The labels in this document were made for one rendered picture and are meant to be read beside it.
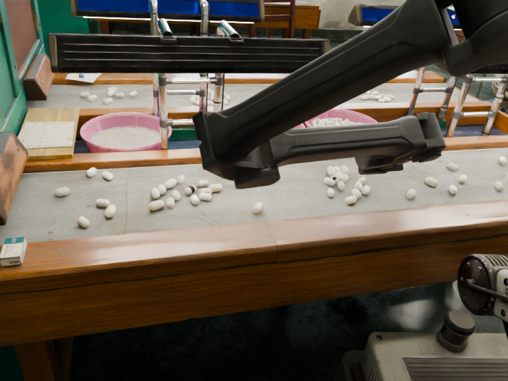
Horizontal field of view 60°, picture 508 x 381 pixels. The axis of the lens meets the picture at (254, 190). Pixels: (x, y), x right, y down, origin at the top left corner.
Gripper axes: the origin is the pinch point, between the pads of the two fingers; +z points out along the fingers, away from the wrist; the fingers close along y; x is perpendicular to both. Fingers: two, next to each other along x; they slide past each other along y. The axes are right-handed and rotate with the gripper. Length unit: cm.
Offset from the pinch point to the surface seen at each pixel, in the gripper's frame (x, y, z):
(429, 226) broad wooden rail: 16.3, -12.9, -4.8
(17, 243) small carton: 12, 75, -1
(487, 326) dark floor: 60, -84, 61
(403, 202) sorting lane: 9.4, -15.3, 7.5
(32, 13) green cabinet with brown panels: -77, 84, 79
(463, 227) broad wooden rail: 17.5, -21.7, -5.7
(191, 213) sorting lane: 7.8, 40.3, 10.3
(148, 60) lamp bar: -25, 48, -2
